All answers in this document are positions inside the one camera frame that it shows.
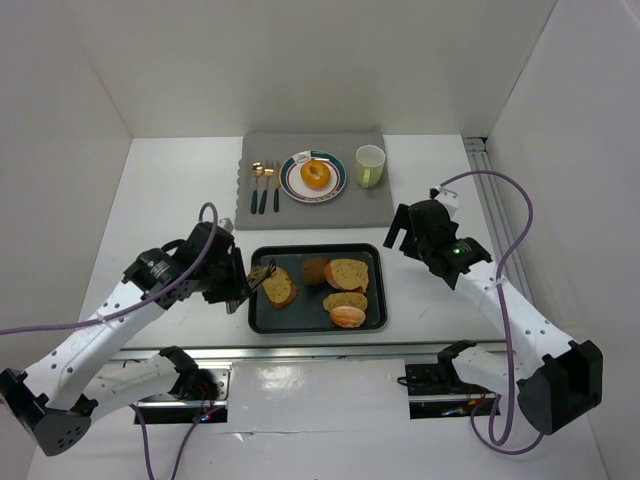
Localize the metal bread tongs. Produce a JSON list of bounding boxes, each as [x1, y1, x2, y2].
[[225, 260, 276, 314]]

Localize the orange bagel bread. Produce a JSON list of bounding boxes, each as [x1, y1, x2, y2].
[[300, 158, 330, 190]]

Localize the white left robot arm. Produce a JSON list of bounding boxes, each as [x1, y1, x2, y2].
[[1, 222, 251, 456]]

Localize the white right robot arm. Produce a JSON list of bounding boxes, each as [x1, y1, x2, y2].
[[383, 200, 603, 435]]

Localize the seeded bread slice left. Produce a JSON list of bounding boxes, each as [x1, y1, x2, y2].
[[262, 267, 297, 308]]

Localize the large seeded bread slice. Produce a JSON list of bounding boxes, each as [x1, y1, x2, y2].
[[324, 259, 369, 293]]

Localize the small seeded bread slice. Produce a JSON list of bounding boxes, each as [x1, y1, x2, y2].
[[323, 292, 368, 312]]

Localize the light green mug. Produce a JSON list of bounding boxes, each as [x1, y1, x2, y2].
[[356, 145, 386, 189]]

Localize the dark brown round bun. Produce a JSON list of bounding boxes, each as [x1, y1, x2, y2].
[[302, 257, 329, 286]]

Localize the black baking tray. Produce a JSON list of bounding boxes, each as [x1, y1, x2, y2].
[[248, 243, 387, 334]]

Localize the orange shell madeleine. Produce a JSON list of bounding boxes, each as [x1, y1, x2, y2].
[[329, 306, 366, 329]]

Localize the white plate teal rim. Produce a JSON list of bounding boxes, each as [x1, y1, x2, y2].
[[280, 150, 347, 204]]

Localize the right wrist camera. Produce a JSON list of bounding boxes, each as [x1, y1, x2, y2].
[[429, 185, 459, 217]]

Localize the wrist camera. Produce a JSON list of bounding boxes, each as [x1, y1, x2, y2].
[[217, 218, 234, 236], [429, 185, 459, 217]]

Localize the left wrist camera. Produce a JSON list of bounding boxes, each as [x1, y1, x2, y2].
[[217, 218, 234, 236]]

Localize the aluminium rail right side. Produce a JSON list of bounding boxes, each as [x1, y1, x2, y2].
[[463, 137, 533, 301]]

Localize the aluminium rail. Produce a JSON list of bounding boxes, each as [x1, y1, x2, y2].
[[112, 340, 511, 362], [463, 137, 533, 301]]

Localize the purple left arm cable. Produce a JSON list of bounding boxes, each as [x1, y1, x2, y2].
[[0, 202, 226, 480]]

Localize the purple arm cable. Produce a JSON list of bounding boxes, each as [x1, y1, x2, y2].
[[437, 170, 549, 456], [0, 202, 226, 480]]

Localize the gold spoon green handle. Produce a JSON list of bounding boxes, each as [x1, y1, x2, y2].
[[250, 162, 264, 214]]

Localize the gold fork green handle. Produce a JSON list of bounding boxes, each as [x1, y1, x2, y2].
[[258, 160, 275, 214]]

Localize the gold knife green handle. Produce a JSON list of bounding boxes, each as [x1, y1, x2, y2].
[[273, 162, 281, 213]]

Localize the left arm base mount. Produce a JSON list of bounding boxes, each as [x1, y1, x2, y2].
[[136, 364, 231, 425]]

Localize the aluminium rail front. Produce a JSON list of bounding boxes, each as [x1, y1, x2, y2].
[[112, 340, 511, 362]]

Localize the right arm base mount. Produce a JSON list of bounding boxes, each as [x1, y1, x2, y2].
[[396, 363, 495, 420]]

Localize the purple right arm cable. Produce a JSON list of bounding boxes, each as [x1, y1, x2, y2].
[[437, 170, 549, 456]]

